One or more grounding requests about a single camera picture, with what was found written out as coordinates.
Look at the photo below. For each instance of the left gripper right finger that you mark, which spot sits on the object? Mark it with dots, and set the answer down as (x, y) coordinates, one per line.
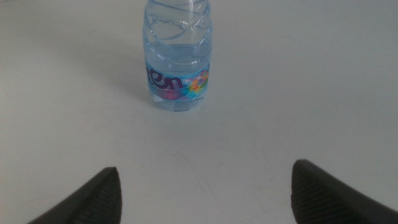
(320, 199)

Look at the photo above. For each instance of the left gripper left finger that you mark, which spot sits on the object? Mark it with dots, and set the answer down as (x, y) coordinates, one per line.
(93, 202)

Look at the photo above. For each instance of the clear water bottle blue cap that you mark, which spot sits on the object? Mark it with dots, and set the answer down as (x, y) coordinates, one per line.
(177, 62)

